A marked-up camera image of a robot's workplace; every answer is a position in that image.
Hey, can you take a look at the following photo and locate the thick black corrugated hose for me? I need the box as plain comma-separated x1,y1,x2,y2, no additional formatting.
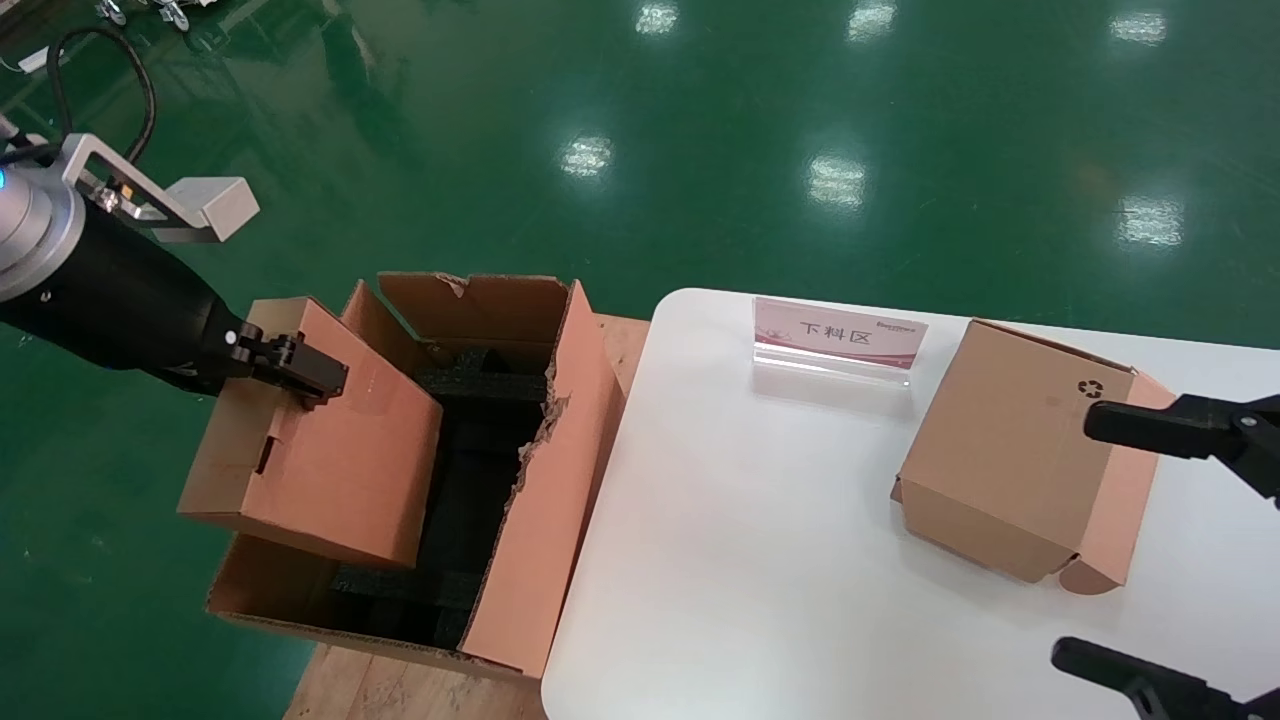
45,25,158,169

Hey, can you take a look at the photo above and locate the cardboard box with recycling mark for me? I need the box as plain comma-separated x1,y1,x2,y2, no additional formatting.
892,318,1179,596

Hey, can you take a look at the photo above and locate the white wheeled stand frame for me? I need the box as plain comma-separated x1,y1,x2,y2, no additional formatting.
95,0,193,29

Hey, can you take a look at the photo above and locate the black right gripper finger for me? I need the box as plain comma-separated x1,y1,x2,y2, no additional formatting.
1084,394,1280,506
1050,636,1280,720

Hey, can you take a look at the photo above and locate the small plain cardboard box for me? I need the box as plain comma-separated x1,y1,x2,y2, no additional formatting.
178,296,443,569

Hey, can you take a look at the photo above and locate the acrylic sign with pink label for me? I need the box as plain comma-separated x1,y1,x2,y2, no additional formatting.
752,296,929,389

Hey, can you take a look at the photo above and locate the large open cardboard box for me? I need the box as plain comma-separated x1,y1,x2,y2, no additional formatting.
205,272,628,683

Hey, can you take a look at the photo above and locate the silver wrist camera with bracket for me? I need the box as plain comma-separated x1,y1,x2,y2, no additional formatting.
62,133,261,244

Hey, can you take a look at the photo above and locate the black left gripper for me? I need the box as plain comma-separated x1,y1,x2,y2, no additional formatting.
0,203,349,408

